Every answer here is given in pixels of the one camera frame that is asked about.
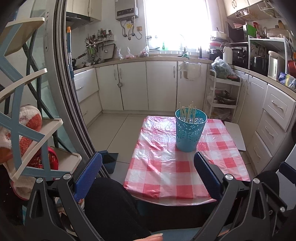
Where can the white wall-hung bin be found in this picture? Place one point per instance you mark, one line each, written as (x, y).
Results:
(191, 71)

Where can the red and white plush toy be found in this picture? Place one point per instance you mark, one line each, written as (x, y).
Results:
(29, 118)

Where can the person's left hand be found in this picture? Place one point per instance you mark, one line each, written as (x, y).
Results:
(155, 237)

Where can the black pot on counter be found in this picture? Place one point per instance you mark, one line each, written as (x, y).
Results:
(259, 64)

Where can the white electric kettle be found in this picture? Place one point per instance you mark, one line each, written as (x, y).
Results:
(276, 65)

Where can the teal perforated plastic basket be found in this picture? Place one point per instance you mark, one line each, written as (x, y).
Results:
(187, 133)

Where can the white tiered storage rack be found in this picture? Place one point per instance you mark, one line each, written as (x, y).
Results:
(222, 96)

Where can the white board leaning on cabinet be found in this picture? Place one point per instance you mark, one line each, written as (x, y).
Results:
(235, 133)

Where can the plastic bag of vegetables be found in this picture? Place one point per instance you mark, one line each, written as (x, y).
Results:
(222, 69)

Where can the person's black trouser leg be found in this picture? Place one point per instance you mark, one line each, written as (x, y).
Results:
(112, 211)

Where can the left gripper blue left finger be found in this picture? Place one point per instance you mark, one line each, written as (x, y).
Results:
(85, 178)

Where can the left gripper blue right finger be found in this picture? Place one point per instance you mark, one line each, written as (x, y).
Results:
(211, 181)

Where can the mop with blue handle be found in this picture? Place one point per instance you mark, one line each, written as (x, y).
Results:
(68, 35)

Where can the range hood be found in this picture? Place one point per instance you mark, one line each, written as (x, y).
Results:
(74, 20)

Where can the blue and cream shelf unit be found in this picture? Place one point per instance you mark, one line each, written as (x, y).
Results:
(13, 37)

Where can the pink checked plastic tablecloth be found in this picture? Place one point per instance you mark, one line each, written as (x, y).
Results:
(158, 171)

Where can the grey gas water heater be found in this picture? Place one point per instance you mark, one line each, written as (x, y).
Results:
(126, 10)

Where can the white thermos jug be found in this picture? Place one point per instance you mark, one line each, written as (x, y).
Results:
(227, 54)

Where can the wall utensil rack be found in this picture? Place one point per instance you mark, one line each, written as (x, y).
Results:
(100, 47)

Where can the red patterned bag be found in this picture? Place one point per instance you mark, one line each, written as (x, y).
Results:
(37, 160)

